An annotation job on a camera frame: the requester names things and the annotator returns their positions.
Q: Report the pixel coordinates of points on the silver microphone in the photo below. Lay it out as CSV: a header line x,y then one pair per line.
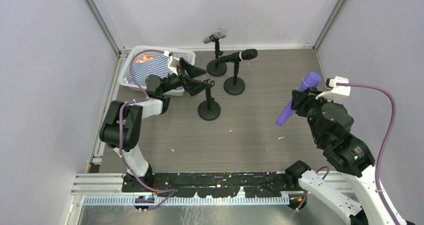
x,y
220,33

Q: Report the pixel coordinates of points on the aluminium frame post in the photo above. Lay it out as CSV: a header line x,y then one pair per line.
x,y
329,23
93,8

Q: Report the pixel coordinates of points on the black mic stand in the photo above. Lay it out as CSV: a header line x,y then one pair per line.
x,y
209,109
214,67
234,85

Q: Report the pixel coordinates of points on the white slotted cable duct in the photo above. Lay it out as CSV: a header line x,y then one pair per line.
x,y
127,200

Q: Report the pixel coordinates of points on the white plastic basket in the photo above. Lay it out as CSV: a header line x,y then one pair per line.
x,y
153,51

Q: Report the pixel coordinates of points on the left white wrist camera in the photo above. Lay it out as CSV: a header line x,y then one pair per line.
x,y
173,63

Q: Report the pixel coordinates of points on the black microphone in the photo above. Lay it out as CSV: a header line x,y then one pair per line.
x,y
236,57

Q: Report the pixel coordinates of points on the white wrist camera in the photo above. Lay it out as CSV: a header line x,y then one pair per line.
x,y
173,63
335,92

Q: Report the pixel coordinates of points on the orange item in basket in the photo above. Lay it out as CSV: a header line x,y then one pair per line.
x,y
143,59

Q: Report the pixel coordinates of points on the purple microphone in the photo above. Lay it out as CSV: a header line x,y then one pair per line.
x,y
312,79

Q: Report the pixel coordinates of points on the right aluminium frame post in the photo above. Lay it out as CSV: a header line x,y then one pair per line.
x,y
329,23

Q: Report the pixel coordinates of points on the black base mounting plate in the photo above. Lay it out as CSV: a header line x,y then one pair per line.
x,y
221,184

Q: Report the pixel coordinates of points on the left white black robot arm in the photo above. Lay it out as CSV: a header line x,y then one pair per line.
x,y
121,126

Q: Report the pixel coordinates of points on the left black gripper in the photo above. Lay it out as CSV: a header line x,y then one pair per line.
x,y
180,73

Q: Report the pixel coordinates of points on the blue white striped cloth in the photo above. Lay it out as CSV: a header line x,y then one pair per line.
x,y
140,71

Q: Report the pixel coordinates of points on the left aluminium frame post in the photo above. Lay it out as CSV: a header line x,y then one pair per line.
x,y
93,8

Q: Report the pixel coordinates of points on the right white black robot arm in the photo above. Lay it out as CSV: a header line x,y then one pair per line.
x,y
330,126

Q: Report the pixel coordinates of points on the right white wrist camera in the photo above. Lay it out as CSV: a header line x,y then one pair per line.
x,y
335,92

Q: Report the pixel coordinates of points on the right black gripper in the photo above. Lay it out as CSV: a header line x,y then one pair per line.
x,y
298,99

